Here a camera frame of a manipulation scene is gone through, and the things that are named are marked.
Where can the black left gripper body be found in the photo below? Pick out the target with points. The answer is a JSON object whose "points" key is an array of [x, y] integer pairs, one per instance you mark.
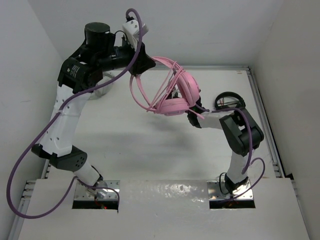
{"points": [[116, 58]]}

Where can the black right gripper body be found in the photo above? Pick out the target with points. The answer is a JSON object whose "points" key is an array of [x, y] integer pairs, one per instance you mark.
{"points": [[188, 112]]}

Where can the pink headphones with cable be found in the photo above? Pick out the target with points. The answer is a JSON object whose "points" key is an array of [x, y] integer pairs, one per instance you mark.
{"points": [[178, 92]]}

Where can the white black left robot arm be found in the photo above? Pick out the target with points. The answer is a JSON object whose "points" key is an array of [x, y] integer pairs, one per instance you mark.
{"points": [[79, 73]]}

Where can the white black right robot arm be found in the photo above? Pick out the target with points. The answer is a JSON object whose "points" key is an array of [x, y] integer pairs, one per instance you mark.
{"points": [[241, 131]]}

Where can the black headphones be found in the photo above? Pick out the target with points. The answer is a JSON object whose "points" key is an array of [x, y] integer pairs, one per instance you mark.
{"points": [[228, 99]]}

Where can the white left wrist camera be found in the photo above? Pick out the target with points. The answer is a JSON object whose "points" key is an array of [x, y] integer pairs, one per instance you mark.
{"points": [[133, 32]]}

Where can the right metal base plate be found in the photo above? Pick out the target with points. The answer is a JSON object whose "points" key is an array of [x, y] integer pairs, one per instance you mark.
{"points": [[218, 192]]}

